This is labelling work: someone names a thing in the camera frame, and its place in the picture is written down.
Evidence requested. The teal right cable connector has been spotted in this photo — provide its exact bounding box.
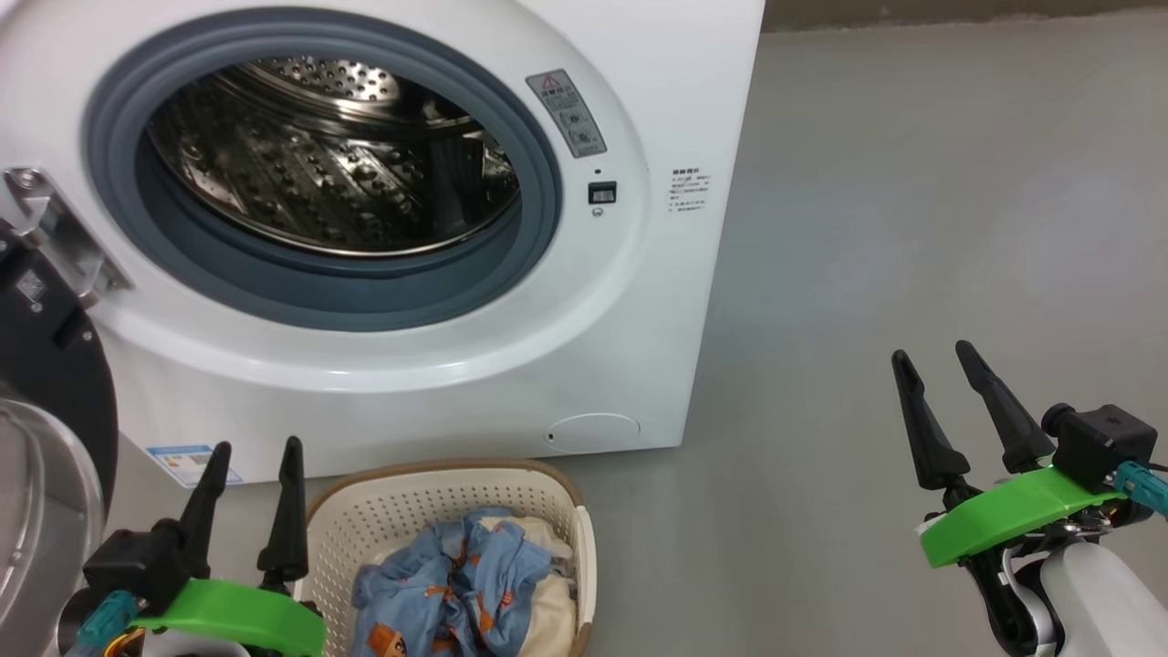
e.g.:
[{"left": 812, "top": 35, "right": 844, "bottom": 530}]
[{"left": 1115, "top": 461, "right": 1168, "bottom": 516}]

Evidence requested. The cream white garment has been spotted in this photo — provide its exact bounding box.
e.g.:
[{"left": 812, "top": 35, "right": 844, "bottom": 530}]
[{"left": 479, "top": 516, "right": 578, "bottom": 657}]

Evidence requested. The grey rubber door gasket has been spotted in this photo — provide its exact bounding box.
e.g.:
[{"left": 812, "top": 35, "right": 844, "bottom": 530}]
[{"left": 82, "top": 20, "right": 564, "bottom": 332}]

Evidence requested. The black round glass washer door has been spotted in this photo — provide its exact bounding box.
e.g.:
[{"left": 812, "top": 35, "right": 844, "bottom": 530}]
[{"left": 0, "top": 224, "right": 120, "bottom": 657}]

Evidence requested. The teal cable connector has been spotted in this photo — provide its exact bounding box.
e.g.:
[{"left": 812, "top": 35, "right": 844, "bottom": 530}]
[
  {"left": 1115, "top": 461, "right": 1168, "bottom": 516},
  {"left": 64, "top": 589, "right": 140, "bottom": 657}
]

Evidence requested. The cream perforated laundry basket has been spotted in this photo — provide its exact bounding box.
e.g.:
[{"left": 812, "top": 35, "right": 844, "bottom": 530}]
[{"left": 294, "top": 459, "right": 599, "bottom": 657}]

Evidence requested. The metal door hinge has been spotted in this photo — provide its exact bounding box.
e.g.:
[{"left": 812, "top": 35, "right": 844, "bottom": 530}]
[{"left": 3, "top": 167, "right": 134, "bottom": 307}]

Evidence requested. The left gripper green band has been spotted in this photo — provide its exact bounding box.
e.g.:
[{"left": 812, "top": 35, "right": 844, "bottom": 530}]
[{"left": 128, "top": 436, "right": 327, "bottom": 657}]

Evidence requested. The grey wall baseboard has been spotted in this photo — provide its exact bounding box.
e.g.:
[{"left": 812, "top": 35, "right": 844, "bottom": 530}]
[{"left": 762, "top": 0, "right": 1168, "bottom": 34}]

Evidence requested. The grey warning sticker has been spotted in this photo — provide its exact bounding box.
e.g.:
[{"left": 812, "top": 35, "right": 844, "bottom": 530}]
[{"left": 527, "top": 69, "right": 608, "bottom": 159}]

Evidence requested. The blue cartoon print garment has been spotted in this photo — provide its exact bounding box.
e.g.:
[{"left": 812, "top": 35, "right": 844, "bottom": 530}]
[{"left": 351, "top": 508, "right": 556, "bottom": 657}]

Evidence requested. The small black text label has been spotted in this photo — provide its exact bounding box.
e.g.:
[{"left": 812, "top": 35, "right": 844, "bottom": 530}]
[{"left": 671, "top": 168, "right": 713, "bottom": 214}]

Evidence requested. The teal left cable connector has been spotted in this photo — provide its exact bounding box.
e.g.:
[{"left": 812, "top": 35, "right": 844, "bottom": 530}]
[{"left": 64, "top": 589, "right": 140, "bottom": 657}]

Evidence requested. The blue energy label sticker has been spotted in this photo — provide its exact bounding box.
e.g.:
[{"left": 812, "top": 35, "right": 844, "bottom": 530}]
[{"left": 146, "top": 443, "right": 245, "bottom": 487}]

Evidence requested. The white front-load washing machine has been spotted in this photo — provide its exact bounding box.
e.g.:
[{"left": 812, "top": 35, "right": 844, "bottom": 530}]
[{"left": 0, "top": 0, "right": 766, "bottom": 485}]

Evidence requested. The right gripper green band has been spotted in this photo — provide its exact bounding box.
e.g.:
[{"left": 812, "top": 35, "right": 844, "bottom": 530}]
[{"left": 891, "top": 340, "right": 1128, "bottom": 568}]

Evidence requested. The round white filter cover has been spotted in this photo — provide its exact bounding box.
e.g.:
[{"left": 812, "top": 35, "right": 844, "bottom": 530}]
[{"left": 546, "top": 412, "right": 641, "bottom": 453}]

